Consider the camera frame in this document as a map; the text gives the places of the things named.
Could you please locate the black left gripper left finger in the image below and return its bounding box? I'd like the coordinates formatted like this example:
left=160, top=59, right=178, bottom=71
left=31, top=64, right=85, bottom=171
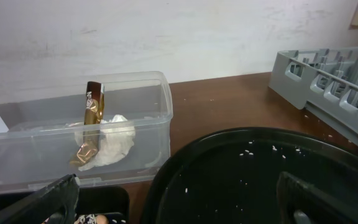
left=0, top=174, right=80, bottom=223

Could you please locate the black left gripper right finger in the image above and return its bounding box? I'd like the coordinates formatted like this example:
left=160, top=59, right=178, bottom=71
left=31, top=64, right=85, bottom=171
left=276, top=172, right=358, bottom=223

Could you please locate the food scraps peanuts and rice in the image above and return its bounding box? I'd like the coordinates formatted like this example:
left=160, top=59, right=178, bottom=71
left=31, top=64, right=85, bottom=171
left=42, top=213, right=127, bottom=224

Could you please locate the white tissue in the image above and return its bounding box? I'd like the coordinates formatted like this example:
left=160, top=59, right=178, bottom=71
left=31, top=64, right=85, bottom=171
left=78, top=126, right=135, bottom=171

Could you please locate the brown coffee sachet wrapper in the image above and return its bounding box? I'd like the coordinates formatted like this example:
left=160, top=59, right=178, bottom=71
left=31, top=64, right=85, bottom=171
left=70, top=82, right=104, bottom=167

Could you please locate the clear plastic waste bin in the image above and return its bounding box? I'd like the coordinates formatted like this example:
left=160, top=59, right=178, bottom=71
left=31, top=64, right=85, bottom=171
left=0, top=72, right=173, bottom=194

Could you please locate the grey plastic dishwasher rack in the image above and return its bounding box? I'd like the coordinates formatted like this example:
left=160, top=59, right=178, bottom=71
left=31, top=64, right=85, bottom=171
left=269, top=47, right=358, bottom=146

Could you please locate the rectangular black tray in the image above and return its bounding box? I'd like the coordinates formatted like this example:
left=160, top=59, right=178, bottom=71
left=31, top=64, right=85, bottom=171
left=0, top=186, right=129, bottom=223

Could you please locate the round black tray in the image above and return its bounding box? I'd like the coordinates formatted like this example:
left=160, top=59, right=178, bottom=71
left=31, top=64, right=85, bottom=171
left=140, top=128, right=358, bottom=223

